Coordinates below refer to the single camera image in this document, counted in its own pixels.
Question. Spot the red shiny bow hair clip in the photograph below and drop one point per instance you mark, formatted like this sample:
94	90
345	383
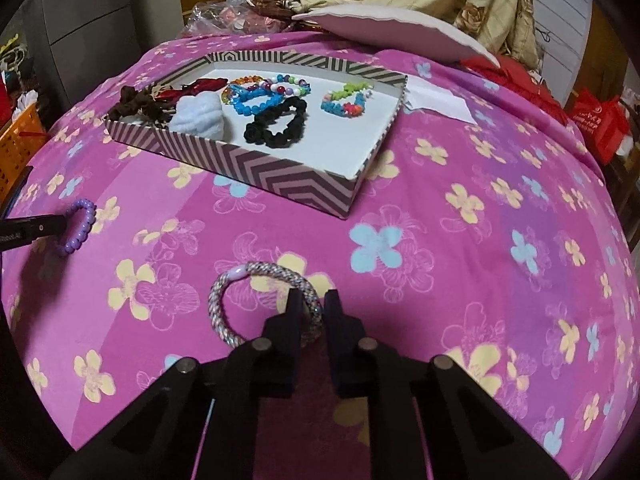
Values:
192	87

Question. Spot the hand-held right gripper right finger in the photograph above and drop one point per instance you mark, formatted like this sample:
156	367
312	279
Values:
345	350

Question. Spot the black scrunchie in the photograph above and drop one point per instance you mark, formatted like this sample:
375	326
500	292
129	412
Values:
295	110

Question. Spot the striped box lid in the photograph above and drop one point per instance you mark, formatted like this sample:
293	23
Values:
390	27

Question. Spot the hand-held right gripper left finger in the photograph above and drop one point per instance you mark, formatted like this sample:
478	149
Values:
292	345

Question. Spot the white crumpled item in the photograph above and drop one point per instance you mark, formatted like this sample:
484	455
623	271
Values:
28	99

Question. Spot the orange plastic basket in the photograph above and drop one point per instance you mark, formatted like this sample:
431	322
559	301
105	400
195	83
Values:
15	147

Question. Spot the clear plastic bag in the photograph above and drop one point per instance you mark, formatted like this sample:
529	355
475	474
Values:
225	15

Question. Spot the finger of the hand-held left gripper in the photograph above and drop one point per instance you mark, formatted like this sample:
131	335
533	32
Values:
35	227

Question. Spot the brown dotted scrunchie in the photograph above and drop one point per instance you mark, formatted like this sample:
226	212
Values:
135	104

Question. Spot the grey cabinet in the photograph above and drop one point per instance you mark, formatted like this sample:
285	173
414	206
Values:
82	20

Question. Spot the striped cardboard box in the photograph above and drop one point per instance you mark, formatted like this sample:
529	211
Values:
260	170

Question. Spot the light blue fluffy scrunchie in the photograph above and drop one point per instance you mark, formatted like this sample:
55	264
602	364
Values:
197	114

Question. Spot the pink floral bedsheet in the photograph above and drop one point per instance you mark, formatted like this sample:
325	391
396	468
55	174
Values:
425	240

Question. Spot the white paper sheet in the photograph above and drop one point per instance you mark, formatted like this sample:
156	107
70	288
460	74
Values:
440	101

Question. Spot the red shopping bag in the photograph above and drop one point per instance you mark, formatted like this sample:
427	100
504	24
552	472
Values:
597	125

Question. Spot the red cloth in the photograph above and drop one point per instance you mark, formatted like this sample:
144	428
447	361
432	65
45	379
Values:
515	82

